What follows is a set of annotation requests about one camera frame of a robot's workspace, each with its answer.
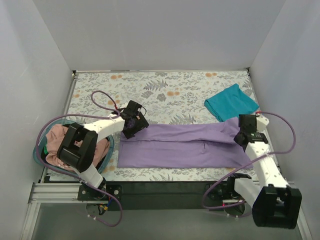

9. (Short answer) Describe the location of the aluminium frame rail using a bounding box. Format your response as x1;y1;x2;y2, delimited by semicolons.
19;181;313;240

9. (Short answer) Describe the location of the purple t shirt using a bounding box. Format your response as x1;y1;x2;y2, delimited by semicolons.
117;117;252;169

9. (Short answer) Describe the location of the green garment in basket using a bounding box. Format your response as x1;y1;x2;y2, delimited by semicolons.
43;145;49;155

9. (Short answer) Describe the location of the pink t shirt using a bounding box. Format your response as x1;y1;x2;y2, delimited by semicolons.
45;124;110;172

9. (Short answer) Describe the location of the teal plastic basket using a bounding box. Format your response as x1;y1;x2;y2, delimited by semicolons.
33;119;115;177

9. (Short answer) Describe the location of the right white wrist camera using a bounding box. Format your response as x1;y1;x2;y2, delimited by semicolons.
255;113;270;132

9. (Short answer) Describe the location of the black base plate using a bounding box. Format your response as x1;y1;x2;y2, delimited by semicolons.
77;181;241;210

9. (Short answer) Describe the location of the folded teal t shirt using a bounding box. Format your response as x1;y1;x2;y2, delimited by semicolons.
204;84;259;122

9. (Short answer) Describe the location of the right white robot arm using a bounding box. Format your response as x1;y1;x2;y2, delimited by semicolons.
226;114;302;229

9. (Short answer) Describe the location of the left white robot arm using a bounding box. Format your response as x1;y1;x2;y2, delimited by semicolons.
57;100;149;200

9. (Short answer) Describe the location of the floral tablecloth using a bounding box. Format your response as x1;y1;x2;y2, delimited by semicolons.
66;71;257;182

